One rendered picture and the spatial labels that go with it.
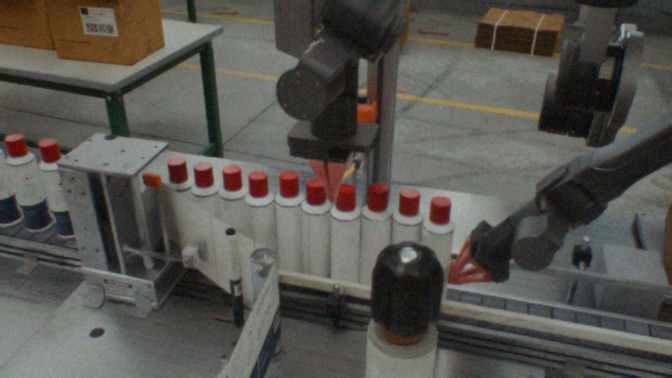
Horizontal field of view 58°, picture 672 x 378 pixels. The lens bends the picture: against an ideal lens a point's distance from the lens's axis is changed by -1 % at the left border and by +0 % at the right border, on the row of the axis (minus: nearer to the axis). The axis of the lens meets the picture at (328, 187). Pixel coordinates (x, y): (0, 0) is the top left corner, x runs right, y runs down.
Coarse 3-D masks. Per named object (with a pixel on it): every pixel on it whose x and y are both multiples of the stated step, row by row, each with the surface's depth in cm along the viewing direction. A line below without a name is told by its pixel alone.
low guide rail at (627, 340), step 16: (288, 272) 107; (320, 288) 106; (352, 288) 104; (368, 288) 103; (448, 304) 100; (464, 304) 100; (496, 320) 98; (512, 320) 98; (528, 320) 97; (544, 320) 96; (576, 336) 96; (592, 336) 95; (608, 336) 94; (624, 336) 93; (640, 336) 93; (656, 352) 93
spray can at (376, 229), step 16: (368, 192) 98; (384, 192) 97; (368, 208) 100; (384, 208) 99; (368, 224) 100; (384, 224) 99; (368, 240) 101; (384, 240) 101; (368, 256) 103; (368, 272) 104
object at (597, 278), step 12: (456, 252) 104; (516, 264) 101; (564, 276) 100; (576, 276) 99; (588, 276) 99; (600, 276) 98; (612, 276) 98; (636, 288) 97; (648, 288) 97; (660, 288) 96
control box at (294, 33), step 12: (276, 0) 91; (288, 0) 88; (300, 0) 86; (312, 0) 85; (324, 0) 85; (276, 12) 92; (288, 12) 89; (300, 12) 87; (312, 12) 86; (276, 24) 93; (288, 24) 90; (300, 24) 88; (312, 24) 86; (276, 36) 94; (288, 36) 91; (300, 36) 89; (312, 36) 87; (276, 48) 95; (288, 48) 92; (300, 48) 90
